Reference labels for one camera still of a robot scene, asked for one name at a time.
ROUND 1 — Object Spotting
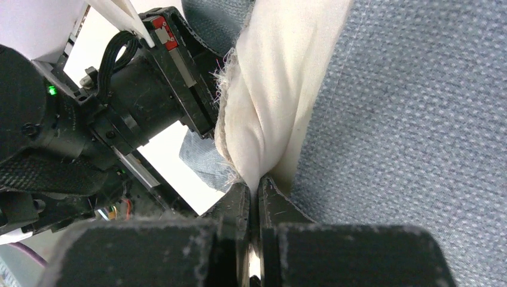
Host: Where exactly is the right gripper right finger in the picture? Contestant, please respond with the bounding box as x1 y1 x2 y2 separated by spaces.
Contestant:
258 177 456 286

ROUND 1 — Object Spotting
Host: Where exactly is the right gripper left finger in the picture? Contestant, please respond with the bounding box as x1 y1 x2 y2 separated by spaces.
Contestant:
38 183 250 286

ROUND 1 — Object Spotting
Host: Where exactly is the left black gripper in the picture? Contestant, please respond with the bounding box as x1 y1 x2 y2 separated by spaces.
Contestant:
75 7 218 155

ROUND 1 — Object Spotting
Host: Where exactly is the white pillow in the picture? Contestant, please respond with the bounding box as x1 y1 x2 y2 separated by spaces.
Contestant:
215 1 352 194

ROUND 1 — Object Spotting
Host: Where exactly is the grey-blue pillowcase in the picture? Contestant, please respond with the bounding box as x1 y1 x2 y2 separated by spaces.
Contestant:
178 0 507 287

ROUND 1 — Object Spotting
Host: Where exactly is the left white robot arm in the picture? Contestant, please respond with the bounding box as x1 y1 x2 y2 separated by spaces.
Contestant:
1 7 221 243

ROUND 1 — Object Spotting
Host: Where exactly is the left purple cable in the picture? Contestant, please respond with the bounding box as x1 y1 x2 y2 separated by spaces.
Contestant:
8 242 48 270

